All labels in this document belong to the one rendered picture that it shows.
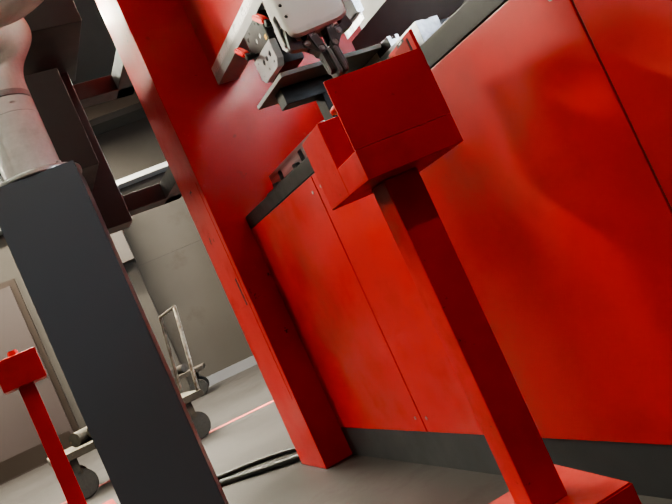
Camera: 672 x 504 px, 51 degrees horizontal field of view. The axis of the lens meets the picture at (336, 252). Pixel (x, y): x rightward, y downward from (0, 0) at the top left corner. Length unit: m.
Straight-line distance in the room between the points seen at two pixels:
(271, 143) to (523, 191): 1.44
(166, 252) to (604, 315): 8.14
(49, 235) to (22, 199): 0.09
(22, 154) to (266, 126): 1.14
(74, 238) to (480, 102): 0.84
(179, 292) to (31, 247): 7.56
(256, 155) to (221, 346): 6.67
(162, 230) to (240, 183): 6.74
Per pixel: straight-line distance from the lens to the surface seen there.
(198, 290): 9.05
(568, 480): 1.21
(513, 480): 1.14
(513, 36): 1.15
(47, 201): 1.53
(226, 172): 2.43
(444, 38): 1.27
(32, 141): 1.61
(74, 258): 1.51
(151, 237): 9.14
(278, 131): 2.54
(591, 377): 1.30
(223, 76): 2.49
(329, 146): 1.07
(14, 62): 1.69
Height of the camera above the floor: 0.55
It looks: 2 degrees up
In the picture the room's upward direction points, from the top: 24 degrees counter-clockwise
